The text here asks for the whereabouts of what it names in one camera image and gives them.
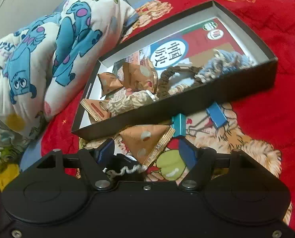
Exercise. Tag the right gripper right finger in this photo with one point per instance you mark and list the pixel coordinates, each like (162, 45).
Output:
(200, 164)

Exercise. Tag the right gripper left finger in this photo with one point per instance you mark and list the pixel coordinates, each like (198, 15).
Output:
(92, 162)

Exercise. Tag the black hair scrunchie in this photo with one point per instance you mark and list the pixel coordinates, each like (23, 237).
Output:
(124, 168)

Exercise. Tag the brown triangular snack packet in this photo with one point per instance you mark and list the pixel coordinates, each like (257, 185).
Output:
(146, 142)
(97, 109)
(139, 77)
(109, 83)

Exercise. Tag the beige knitted scrunchie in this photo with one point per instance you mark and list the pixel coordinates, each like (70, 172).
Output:
(123, 101)

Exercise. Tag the light blue knitted scrunchie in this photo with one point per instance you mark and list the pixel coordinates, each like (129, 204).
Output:
(223, 63)

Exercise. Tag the teal binder clip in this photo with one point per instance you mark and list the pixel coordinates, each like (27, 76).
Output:
(179, 125)

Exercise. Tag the blue binder clip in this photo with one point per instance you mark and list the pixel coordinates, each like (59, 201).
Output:
(216, 115)

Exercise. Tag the red bed blanket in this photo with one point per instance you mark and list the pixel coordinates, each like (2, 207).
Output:
(262, 124)

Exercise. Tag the white blue monster quilt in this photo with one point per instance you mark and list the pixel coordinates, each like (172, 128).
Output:
(45, 64)

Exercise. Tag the colourful history book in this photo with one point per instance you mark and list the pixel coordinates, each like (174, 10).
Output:
(194, 45)

